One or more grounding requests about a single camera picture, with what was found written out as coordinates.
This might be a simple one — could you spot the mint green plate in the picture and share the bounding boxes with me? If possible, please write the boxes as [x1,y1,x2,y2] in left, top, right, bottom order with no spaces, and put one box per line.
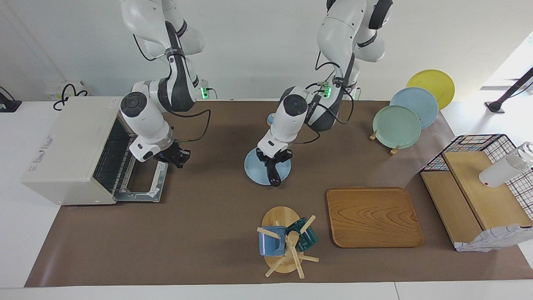
[372,105,422,149]

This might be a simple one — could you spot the blue plate in rack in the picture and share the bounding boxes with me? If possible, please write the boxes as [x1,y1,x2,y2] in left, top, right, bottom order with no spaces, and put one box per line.
[390,87,439,129]

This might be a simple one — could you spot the white tumbler bottle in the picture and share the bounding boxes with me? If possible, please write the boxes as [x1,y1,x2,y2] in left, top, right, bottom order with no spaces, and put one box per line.
[478,142,533,188]

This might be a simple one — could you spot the black wire basket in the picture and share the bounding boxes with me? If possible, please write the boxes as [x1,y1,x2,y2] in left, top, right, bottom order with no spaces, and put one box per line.
[420,134,533,221]

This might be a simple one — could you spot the white power strip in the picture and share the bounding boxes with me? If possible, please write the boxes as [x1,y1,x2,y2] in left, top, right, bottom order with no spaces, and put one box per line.
[45,80,89,101]

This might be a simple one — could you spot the yellow plate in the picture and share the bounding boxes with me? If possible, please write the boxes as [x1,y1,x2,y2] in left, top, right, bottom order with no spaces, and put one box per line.
[406,69,456,110]

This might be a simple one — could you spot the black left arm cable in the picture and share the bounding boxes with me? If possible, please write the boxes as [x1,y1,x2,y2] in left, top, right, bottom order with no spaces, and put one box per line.
[291,50,354,144]

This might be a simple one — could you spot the black clamp mount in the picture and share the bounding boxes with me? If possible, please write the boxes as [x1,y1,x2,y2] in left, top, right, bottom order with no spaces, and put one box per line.
[0,86,22,113]

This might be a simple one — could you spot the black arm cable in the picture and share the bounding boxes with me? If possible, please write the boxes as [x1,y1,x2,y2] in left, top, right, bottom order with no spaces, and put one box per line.
[132,33,211,142]
[291,50,354,144]

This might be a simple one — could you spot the black floor stand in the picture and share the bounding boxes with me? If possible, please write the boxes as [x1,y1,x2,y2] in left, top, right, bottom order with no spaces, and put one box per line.
[484,67,533,114]

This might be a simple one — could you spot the white patterned cloth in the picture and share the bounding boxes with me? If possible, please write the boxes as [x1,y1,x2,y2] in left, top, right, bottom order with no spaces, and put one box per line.
[454,224,533,253]

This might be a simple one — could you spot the wooden mug tree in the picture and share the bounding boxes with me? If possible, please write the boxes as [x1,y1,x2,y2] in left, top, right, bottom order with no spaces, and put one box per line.
[257,206,320,279]

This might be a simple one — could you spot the blue mug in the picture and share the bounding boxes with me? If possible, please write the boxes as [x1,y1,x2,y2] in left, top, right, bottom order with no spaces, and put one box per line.
[259,226,287,256]

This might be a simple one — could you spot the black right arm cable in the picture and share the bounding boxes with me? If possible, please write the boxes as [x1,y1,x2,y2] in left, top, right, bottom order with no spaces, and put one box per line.
[132,33,211,142]

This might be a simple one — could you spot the wooden serving tray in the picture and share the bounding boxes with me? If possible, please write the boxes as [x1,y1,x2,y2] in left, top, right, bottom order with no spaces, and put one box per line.
[326,187,424,249]

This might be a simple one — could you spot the dark purple eggplant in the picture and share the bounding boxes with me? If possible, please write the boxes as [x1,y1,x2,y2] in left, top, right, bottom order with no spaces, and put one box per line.
[266,162,283,187]

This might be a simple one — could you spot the dark green mug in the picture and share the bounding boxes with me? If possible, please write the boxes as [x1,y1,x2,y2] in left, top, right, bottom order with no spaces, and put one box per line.
[286,217,319,252]

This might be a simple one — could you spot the cream toaster oven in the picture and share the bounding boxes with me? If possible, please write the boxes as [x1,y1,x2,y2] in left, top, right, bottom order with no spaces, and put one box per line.
[21,96,169,205]

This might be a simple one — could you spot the brown table mat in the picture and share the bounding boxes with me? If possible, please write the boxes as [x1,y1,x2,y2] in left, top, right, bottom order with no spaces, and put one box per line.
[24,99,533,288]

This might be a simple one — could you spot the wooden stepped shelf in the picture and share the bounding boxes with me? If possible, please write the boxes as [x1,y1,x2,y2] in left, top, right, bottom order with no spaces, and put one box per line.
[421,151,533,250]

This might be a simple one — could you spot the light blue plate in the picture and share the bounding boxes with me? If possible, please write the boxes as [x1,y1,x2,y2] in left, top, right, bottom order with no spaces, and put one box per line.
[244,146,291,186]

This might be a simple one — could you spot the wooden plate rack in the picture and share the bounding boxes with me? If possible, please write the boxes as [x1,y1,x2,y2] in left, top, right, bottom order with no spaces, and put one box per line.
[369,130,400,155]

